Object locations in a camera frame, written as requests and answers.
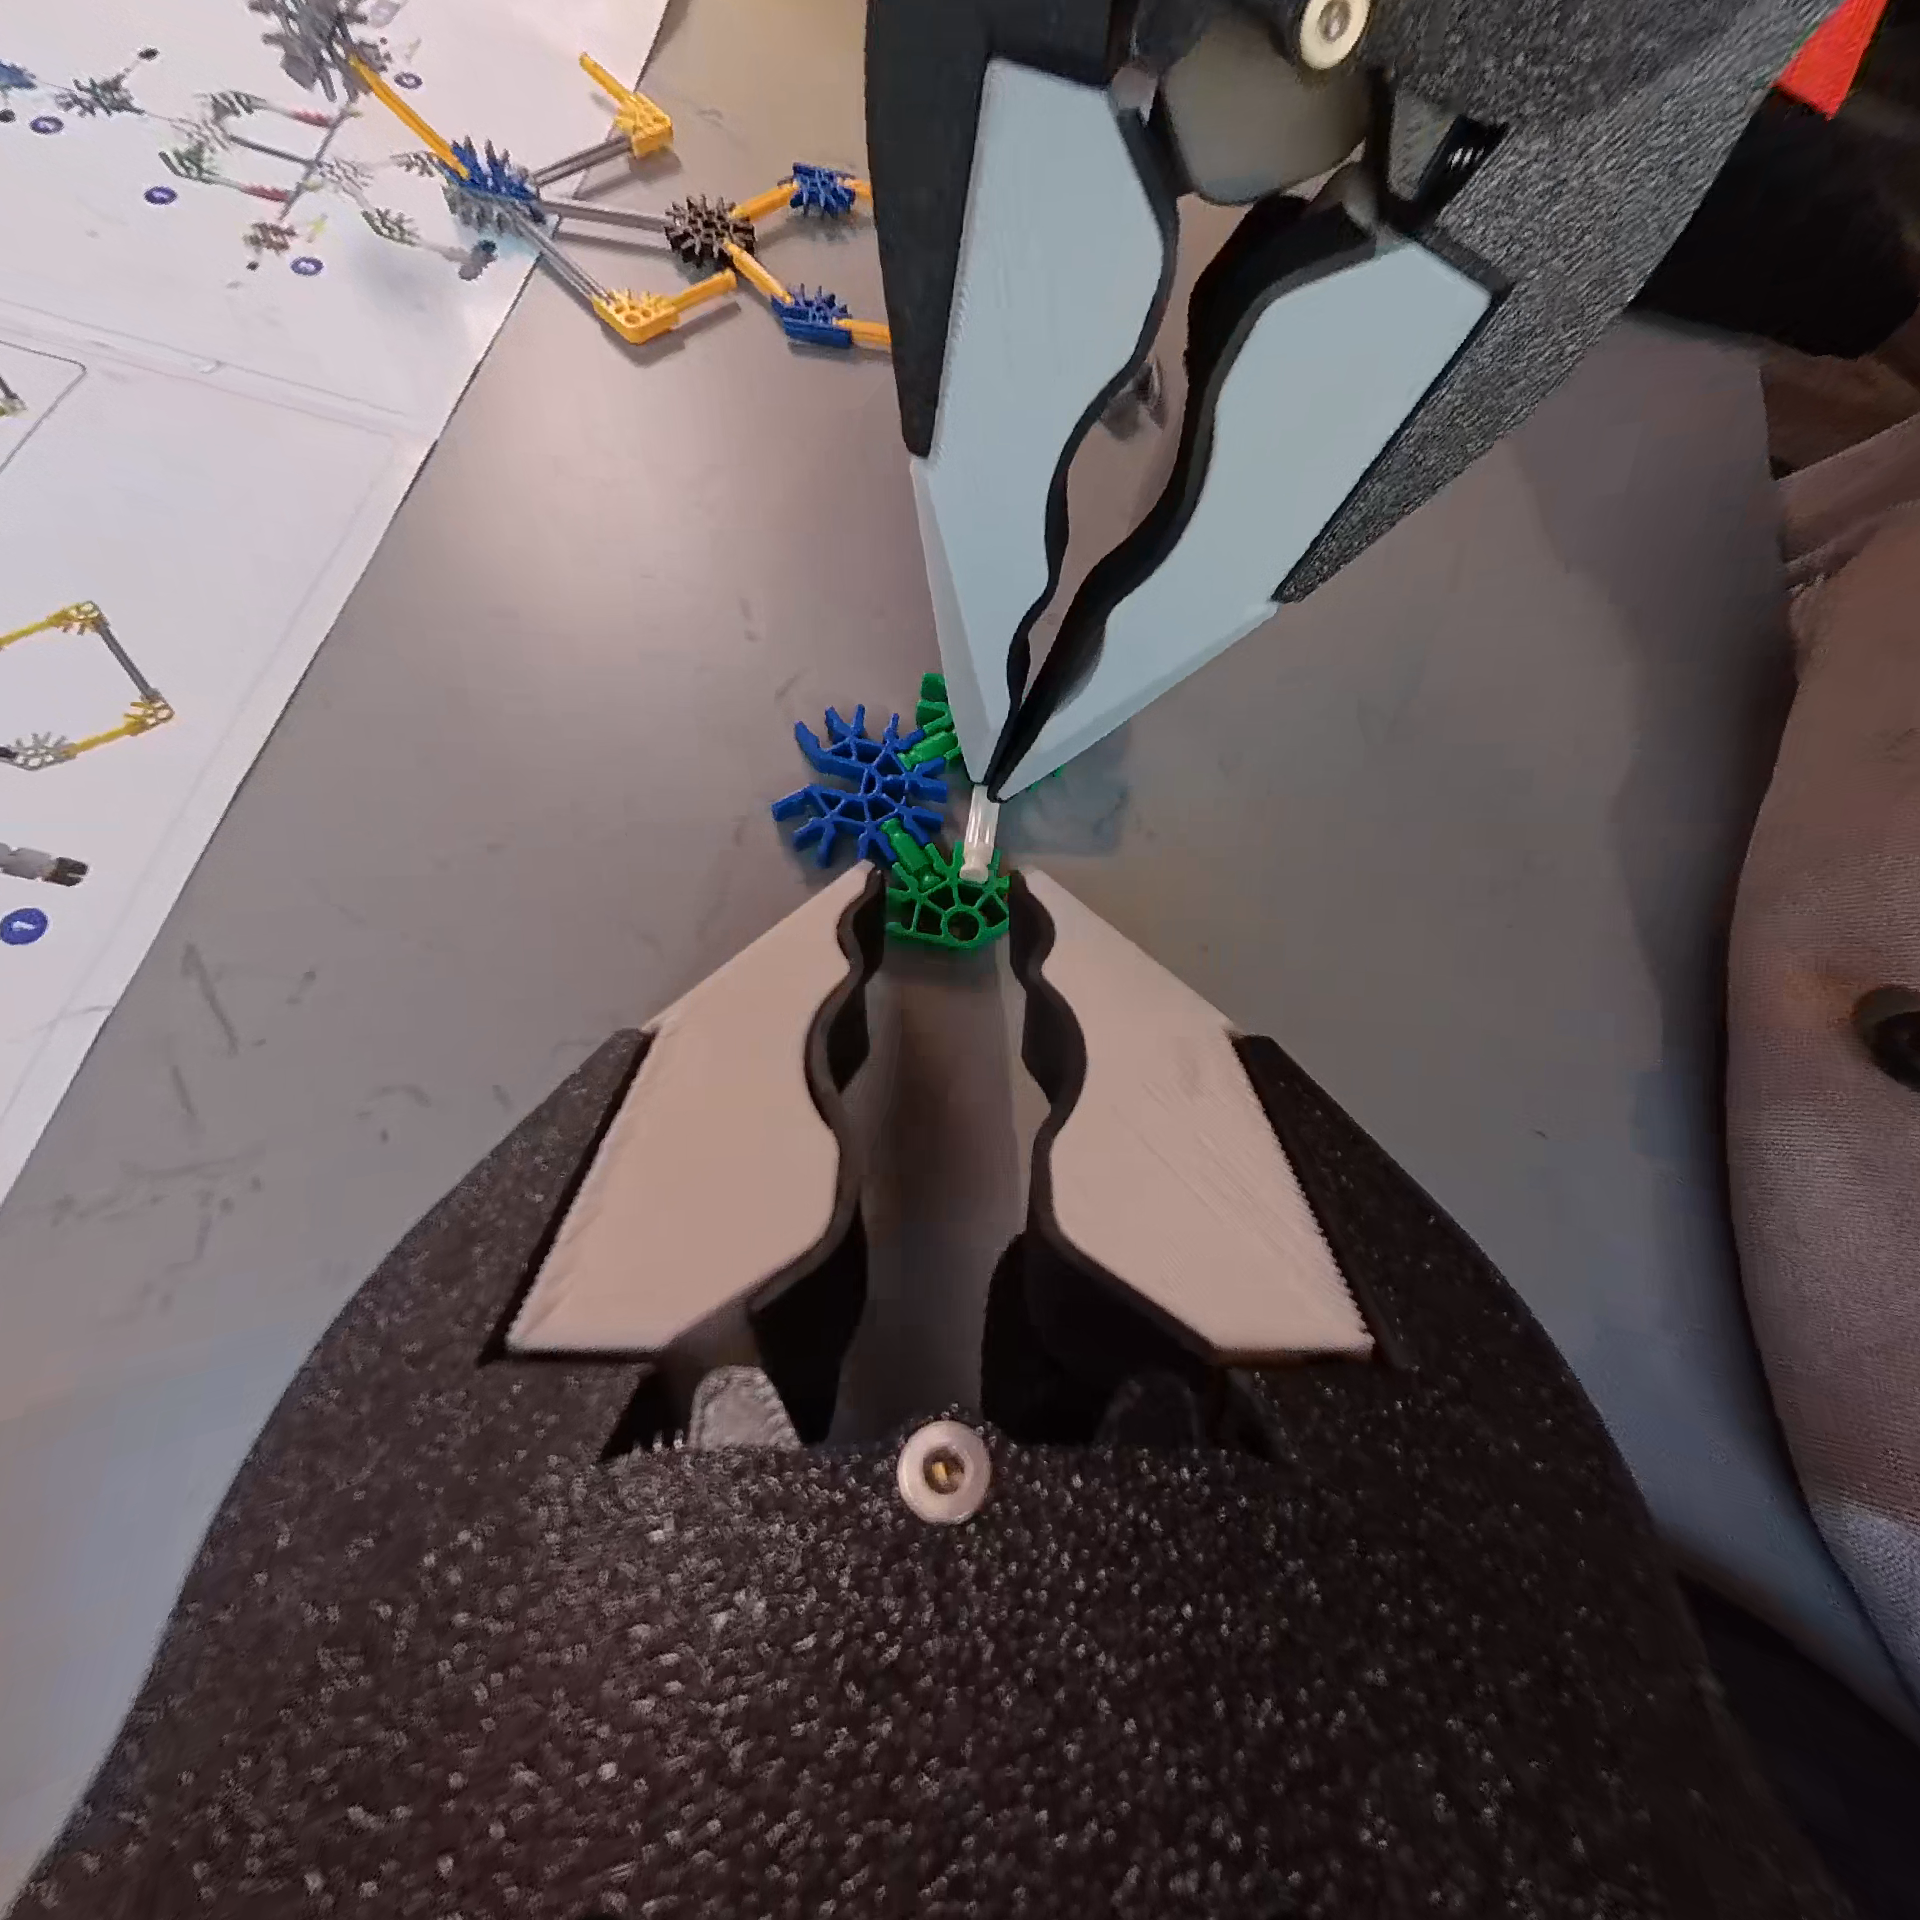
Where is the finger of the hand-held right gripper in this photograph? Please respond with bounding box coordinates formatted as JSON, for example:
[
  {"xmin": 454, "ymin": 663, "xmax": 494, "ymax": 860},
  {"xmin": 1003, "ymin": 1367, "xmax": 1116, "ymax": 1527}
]
[
  {"xmin": 907, "ymin": 57, "xmax": 1184, "ymax": 788},
  {"xmin": 988, "ymin": 194, "xmax": 1502, "ymax": 801}
]

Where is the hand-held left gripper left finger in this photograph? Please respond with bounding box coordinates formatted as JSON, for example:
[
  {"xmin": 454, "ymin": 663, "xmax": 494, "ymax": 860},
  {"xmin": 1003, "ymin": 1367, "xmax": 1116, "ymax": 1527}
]
[{"xmin": 502, "ymin": 865, "xmax": 888, "ymax": 1365}]

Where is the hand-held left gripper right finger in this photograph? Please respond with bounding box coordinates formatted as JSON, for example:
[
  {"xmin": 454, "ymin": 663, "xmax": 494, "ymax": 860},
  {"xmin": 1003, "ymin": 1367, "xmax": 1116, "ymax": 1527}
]
[{"xmin": 1009, "ymin": 867, "xmax": 1376, "ymax": 1365}]

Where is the green fan toy connector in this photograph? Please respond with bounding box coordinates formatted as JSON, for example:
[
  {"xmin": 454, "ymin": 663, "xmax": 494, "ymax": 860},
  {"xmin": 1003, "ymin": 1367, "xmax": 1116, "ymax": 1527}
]
[
  {"xmin": 912, "ymin": 672, "xmax": 1069, "ymax": 793},
  {"xmin": 883, "ymin": 840, "xmax": 1021, "ymax": 951}
]

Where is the blue snowflake toy connector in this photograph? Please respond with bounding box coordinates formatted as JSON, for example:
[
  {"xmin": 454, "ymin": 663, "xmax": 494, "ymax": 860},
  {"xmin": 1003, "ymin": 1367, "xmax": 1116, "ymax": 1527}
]
[{"xmin": 770, "ymin": 705, "xmax": 954, "ymax": 873}]

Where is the white instruction sheet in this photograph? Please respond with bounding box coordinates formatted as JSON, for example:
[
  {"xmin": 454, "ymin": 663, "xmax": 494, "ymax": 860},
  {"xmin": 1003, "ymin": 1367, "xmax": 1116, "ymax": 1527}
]
[{"xmin": 0, "ymin": 0, "xmax": 676, "ymax": 1203}]

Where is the grey desk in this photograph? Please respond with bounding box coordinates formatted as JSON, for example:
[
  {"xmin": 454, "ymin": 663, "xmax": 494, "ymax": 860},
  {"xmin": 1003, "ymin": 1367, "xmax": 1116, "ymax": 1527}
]
[{"xmin": 0, "ymin": 0, "xmax": 1920, "ymax": 1847}]

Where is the colourful toy rod figure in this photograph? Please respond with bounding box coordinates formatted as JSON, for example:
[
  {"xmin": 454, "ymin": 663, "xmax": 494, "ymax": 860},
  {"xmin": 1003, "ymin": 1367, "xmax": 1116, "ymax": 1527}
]
[{"xmin": 246, "ymin": 0, "xmax": 896, "ymax": 354}]

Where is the red fabric piece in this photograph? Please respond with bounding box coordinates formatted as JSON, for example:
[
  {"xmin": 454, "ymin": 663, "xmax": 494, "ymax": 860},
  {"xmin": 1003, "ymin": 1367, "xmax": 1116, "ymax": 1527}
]
[{"xmin": 1790, "ymin": 0, "xmax": 1920, "ymax": 120}]

